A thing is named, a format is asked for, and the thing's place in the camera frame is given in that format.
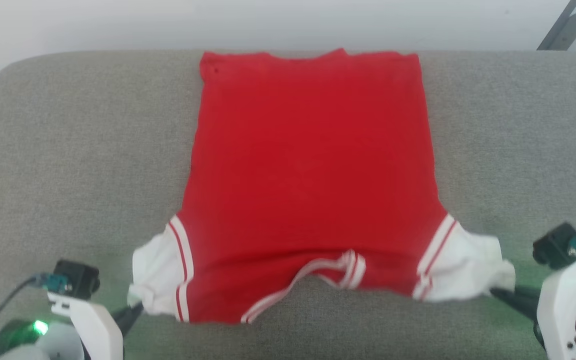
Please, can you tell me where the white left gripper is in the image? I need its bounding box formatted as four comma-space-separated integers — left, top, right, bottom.
47, 292, 145, 360

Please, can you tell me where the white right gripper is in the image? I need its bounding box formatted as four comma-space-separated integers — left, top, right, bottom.
490, 249, 576, 360

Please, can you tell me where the red and white t-shirt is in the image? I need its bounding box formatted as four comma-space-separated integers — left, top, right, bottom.
128, 48, 517, 325

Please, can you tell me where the grey metal pole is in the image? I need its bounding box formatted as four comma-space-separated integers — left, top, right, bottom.
537, 0, 576, 51

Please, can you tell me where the left camera cable teal plug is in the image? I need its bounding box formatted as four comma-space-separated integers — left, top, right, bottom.
0, 272, 73, 327

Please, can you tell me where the grey pole bracket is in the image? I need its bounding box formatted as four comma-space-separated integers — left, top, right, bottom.
549, 11, 576, 51

